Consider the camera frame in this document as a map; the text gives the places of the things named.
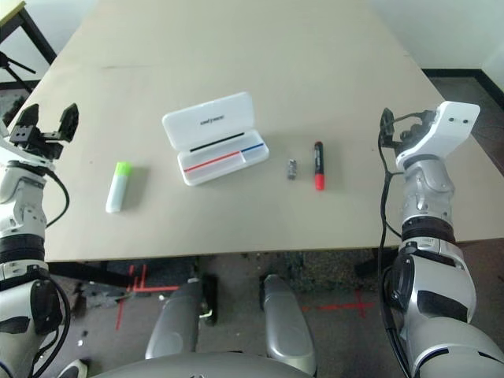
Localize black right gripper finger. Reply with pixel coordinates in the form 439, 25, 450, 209
380, 108, 396, 147

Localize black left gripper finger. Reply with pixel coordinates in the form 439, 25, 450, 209
14, 104, 41, 137
54, 102, 80, 143

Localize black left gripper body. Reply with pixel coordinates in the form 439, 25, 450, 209
9, 124, 65, 161

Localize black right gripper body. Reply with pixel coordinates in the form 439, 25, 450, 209
393, 112, 438, 153

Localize red and black marker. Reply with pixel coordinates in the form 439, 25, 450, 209
313, 141, 327, 191

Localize green capped white highlighter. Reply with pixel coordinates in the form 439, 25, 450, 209
105, 161, 133, 214

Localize white plastic pencil case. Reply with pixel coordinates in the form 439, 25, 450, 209
161, 91, 271, 187

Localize black tripod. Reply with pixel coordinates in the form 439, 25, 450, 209
0, 50, 36, 95

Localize black framed side table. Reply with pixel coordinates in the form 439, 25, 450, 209
0, 0, 58, 66

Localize red floor tape lines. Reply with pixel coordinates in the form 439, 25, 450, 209
116, 264, 182, 330

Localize silver right robot leg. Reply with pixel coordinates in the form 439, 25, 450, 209
261, 274, 317, 375

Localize silver robot leg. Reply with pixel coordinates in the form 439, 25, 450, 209
261, 274, 317, 375
144, 277, 206, 361

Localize silver left robot leg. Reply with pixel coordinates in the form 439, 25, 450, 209
144, 277, 206, 361

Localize grey robot torso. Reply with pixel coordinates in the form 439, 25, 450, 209
88, 352, 312, 378

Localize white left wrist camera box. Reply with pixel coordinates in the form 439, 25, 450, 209
0, 121, 52, 169

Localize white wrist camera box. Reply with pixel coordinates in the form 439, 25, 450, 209
395, 101, 481, 170
0, 121, 52, 169

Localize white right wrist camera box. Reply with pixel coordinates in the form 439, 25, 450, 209
395, 101, 481, 170

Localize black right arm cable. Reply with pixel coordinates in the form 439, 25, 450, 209
376, 112, 434, 378

